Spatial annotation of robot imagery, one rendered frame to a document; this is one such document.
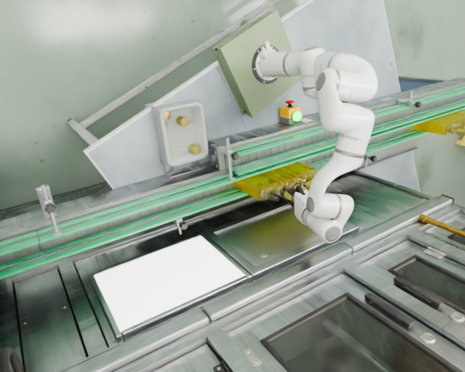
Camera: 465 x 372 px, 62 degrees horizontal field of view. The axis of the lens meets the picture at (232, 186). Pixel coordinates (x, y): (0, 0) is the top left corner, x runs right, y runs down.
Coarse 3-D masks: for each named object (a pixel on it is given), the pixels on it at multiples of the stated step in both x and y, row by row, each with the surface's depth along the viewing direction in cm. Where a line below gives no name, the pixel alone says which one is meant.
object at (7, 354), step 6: (6, 348) 73; (12, 348) 77; (0, 354) 72; (6, 354) 71; (12, 354) 77; (0, 360) 70; (6, 360) 69; (12, 360) 79; (18, 360) 81; (0, 366) 69; (6, 366) 68; (12, 366) 80; (18, 366) 81
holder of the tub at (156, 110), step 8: (168, 104) 147; (176, 104) 146; (184, 104) 145; (160, 112) 140; (160, 120) 141; (160, 128) 144; (160, 136) 146; (160, 144) 149; (160, 152) 152; (168, 168) 156; (184, 168) 160; (192, 168) 159; (200, 168) 158; (168, 176) 153
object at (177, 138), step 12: (168, 108) 140; (180, 108) 142; (192, 108) 152; (168, 120) 149; (192, 120) 154; (168, 132) 150; (180, 132) 153; (192, 132) 156; (204, 132) 150; (168, 144) 152; (180, 144) 154; (204, 144) 152; (168, 156) 146; (180, 156) 153; (192, 156) 153; (204, 156) 154
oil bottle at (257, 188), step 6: (240, 180) 154; (246, 180) 151; (252, 180) 150; (258, 180) 150; (240, 186) 155; (246, 186) 151; (252, 186) 147; (258, 186) 145; (264, 186) 144; (270, 186) 145; (246, 192) 152; (252, 192) 148; (258, 192) 144; (264, 192) 143; (258, 198) 145; (264, 198) 144
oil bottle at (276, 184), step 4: (256, 176) 155; (260, 176) 154; (264, 176) 154; (268, 176) 153; (272, 176) 153; (264, 180) 150; (268, 180) 150; (272, 180) 149; (276, 180) 149; (280, 180) 149; (272, 184) 146; (276, 184) 146; (280, 184) 146; (272, 188) 146; (276, 188) 145; (272, 192) 147; (276, 192) 146
